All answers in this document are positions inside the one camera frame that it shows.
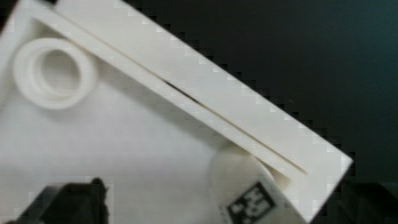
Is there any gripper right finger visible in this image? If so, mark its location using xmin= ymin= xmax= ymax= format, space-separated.
xmin=335 ymin=182 xmax=398 ymax=224

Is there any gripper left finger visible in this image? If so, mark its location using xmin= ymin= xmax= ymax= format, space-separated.
xmin=15 ymin=178 xmax=109 ymax=224

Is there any white leg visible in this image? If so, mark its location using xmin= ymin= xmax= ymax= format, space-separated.
xmin=209 ymin=147 xmax=307 ymax=224

